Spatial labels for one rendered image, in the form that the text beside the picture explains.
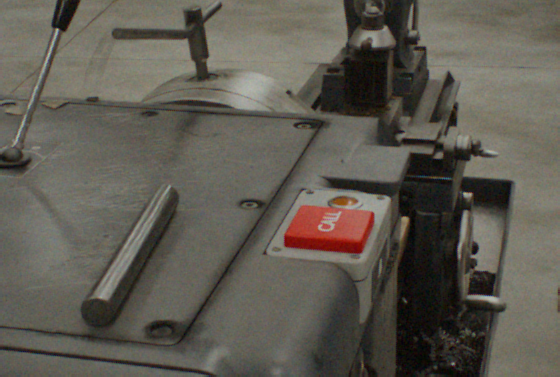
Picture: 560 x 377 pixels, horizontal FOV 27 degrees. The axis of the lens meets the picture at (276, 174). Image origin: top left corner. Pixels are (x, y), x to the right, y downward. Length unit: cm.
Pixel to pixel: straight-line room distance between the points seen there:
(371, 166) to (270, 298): 27
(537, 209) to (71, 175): 332
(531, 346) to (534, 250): 65
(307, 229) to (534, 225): 327
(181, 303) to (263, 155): 30
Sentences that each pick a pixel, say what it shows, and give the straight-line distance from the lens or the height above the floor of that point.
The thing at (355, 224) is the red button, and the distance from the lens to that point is 88.
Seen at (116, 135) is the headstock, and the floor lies 126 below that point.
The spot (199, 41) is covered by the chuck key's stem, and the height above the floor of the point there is 128.
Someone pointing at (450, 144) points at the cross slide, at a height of 97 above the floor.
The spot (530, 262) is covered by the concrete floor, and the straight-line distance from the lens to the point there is 384.
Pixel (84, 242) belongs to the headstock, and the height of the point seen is 126.
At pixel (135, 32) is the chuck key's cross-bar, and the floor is 134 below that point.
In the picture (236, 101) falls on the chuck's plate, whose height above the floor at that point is 123.
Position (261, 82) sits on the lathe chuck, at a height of 123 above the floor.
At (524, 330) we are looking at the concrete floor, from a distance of 342.
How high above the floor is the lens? 162
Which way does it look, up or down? 21 degrees down
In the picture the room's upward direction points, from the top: 1 degrees counter-clockwise
